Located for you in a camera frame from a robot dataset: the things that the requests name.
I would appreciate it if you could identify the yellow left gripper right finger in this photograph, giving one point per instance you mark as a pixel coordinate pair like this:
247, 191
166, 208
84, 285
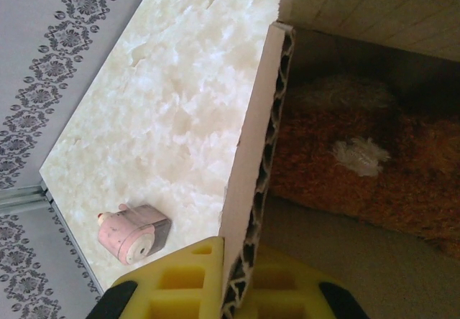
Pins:
287, 290

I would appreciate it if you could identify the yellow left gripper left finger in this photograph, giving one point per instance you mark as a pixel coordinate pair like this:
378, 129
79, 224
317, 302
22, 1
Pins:
179, 286

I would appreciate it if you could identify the brown plush monkey toy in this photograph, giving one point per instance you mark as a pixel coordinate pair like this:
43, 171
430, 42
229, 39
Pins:
341, 189

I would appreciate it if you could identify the long cardboard box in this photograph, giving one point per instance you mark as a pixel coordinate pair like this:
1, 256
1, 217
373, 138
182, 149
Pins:
251, 118

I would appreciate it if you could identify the pink pencil sharpener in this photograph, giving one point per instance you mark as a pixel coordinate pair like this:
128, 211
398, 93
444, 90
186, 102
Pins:
125, 232

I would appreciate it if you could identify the aluminium enclosure frame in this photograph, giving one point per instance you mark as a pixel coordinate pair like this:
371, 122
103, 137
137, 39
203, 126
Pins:
21, 198

